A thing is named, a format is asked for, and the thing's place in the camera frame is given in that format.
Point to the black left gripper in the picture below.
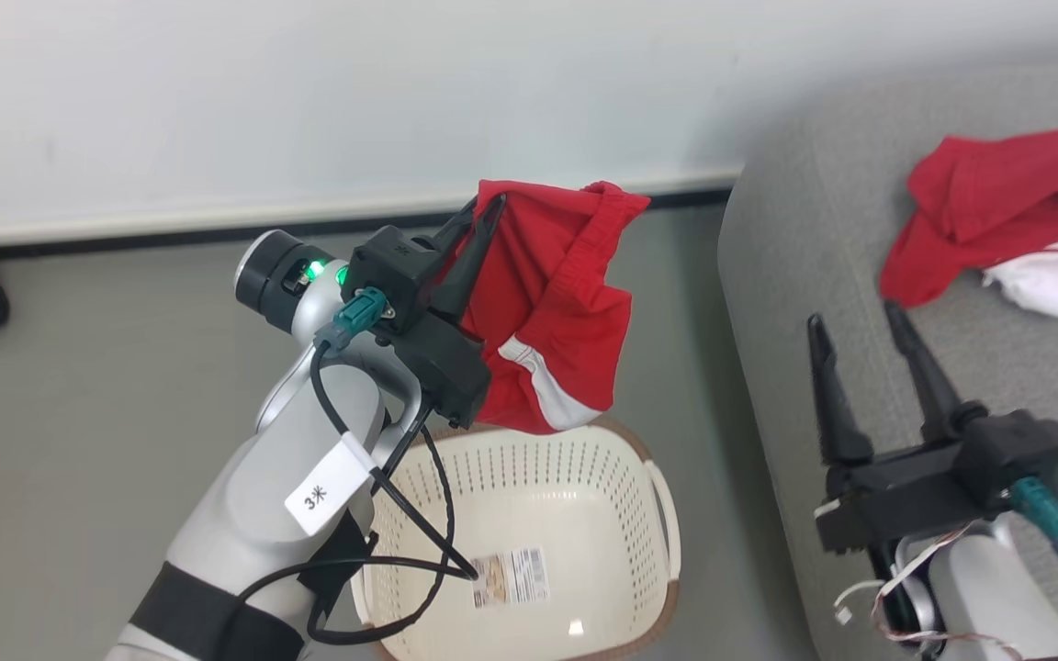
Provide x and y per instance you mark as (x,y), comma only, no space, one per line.
(419,303)

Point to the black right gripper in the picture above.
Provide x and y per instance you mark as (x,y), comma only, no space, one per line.
(951,477)

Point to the red shorts with white stripe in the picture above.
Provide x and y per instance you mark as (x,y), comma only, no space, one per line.
(566,303)

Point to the red and white shirt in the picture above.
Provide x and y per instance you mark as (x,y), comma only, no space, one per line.
(997,202)

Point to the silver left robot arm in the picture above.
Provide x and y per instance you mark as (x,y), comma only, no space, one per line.
(244,514)

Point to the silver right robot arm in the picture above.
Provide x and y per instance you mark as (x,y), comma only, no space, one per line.
(988,597)

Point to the grey fabric sofa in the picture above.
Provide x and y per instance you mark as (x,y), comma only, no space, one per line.
(814,239)

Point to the white and black skirting board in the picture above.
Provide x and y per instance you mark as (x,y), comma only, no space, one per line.
(217,220)

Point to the cream perforated laundry basket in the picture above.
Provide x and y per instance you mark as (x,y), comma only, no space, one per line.
(538,496)

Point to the printed basket label sticker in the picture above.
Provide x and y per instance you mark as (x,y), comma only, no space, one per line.
(511,578)

